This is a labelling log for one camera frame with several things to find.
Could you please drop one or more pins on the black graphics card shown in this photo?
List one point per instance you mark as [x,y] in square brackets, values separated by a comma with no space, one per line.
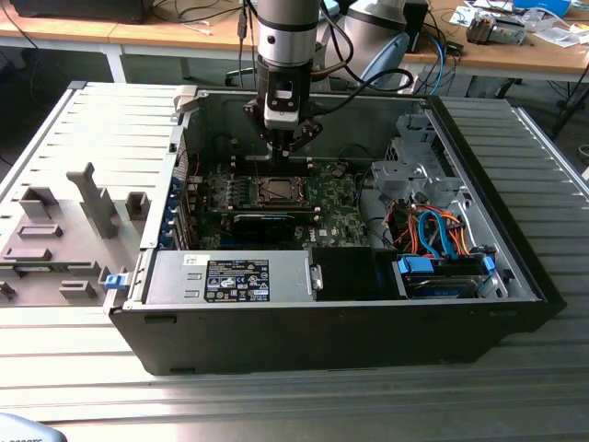
[262,228]

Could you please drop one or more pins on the blue box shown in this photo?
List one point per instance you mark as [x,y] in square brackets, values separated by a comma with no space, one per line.
[543,5]

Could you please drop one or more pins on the grey parts rack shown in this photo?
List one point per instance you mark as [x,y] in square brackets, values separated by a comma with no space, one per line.
[122,244]

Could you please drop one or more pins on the black plastic shroud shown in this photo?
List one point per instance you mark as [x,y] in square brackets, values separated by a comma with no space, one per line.
[345,274]

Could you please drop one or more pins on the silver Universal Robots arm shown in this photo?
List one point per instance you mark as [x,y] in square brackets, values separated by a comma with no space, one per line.
[287,41]

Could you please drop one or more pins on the green RAM stick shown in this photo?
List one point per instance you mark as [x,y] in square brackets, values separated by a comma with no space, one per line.
[37,269]

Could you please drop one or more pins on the CPU cooler heatsink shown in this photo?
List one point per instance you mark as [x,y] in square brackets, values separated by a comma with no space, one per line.
[481,30]

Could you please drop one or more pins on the blue case latch clip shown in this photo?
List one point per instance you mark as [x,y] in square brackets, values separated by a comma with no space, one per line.
[115,282]

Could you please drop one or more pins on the white paper documents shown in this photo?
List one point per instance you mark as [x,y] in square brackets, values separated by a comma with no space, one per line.
[559,34]

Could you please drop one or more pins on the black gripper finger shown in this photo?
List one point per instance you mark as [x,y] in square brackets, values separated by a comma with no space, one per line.
[307,131]
[257,120]

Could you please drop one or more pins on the silver metal bracket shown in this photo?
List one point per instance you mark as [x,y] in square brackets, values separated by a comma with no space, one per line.
[316,276]

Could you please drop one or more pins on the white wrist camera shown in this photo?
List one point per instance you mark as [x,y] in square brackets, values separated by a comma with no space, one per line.
[280,117]

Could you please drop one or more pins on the grey rounded device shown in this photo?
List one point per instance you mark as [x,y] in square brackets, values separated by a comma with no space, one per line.
[23,430]

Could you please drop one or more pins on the grey power supply unit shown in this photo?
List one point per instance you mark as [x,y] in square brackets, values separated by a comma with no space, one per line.
[175,276]

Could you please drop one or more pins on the CPU socket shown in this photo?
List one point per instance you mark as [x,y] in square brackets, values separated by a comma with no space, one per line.
[262,202]

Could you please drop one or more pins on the wooden desk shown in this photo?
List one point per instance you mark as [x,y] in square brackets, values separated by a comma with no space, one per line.
[506,57]
[138,32]

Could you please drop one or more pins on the black office chair base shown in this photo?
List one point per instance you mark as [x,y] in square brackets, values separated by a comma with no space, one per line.
[234,76]

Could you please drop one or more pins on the white plastic item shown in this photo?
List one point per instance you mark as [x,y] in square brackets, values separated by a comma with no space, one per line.
[415,85]

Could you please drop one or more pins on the silver metal drive cage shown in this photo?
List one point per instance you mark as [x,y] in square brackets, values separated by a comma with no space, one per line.
[400,175]

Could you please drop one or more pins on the thin metal locking lever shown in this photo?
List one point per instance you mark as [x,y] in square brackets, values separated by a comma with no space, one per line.
[254,163]
[283,193]

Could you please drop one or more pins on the black PC case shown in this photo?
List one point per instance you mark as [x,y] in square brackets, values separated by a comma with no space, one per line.
[276,336]

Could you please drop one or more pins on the black power supply label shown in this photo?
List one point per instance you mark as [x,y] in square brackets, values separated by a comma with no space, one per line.
[237,281]

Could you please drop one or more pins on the hard disk in blue carrier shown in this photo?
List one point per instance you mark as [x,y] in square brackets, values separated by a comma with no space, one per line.
[437,287]

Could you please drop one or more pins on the green motherboard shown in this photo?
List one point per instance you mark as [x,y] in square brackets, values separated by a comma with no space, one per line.
[340,207]

